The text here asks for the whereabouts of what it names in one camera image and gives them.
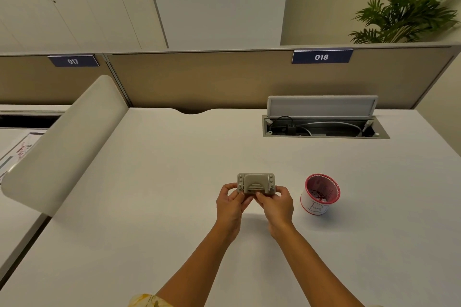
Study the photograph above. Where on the person's right hand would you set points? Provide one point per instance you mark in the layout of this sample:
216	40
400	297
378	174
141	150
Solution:
277	208

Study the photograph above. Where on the person's left hand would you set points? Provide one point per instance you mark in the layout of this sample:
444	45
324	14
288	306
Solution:
229	209

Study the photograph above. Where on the person's left thumb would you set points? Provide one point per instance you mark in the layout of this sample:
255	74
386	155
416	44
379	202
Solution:
234	190

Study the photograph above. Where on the person's right thumb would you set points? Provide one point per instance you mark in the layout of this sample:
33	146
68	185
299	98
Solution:
278	190

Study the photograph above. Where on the grey plastic buttoned part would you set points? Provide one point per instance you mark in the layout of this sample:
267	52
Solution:
256	183

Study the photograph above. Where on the person's right forearm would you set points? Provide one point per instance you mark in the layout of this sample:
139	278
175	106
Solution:
317	270

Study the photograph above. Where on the person's left forearm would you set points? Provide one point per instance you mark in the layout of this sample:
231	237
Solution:
187	267

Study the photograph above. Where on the red-rimmed white paper cup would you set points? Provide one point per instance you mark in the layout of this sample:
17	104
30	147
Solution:
318	197

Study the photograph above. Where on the small dark pieces in cup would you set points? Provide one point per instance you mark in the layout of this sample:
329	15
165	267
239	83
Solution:
319	194

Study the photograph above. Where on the beige desk partition panel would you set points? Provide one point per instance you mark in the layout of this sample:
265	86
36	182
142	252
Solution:
252	80
36	82

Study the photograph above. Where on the blue desk number sign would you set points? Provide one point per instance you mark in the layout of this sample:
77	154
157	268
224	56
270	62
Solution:
321	56
73	61

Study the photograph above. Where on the yellow patterned sleeve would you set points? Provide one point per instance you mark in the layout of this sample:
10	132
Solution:
146	300

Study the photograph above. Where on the white curved side divider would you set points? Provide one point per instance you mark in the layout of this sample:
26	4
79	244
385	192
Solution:
64	148

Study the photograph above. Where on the green potted palm plant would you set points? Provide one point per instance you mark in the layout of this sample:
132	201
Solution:
407	11

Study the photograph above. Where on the printed paper sheet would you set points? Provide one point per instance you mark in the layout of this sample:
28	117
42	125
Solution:
16	150

